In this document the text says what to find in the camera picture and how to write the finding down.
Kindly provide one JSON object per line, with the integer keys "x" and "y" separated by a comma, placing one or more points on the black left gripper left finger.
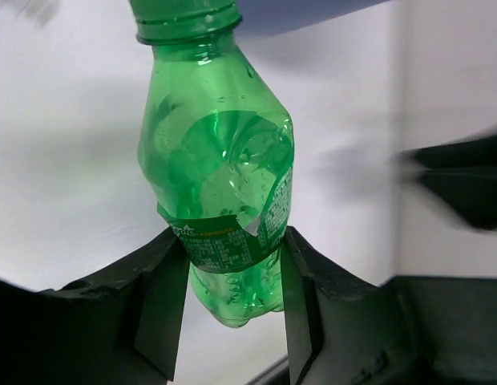
{"x": 119, "y": 325}

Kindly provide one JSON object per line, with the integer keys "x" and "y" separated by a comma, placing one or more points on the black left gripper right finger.
{"x": 341, "y": 329}

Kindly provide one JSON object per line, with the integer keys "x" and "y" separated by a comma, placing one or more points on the green plastic bottle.
{"x": 217, "y": 148}

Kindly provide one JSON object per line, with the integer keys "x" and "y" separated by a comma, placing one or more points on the blue plastic bin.
{"x": 315, "y": 20}

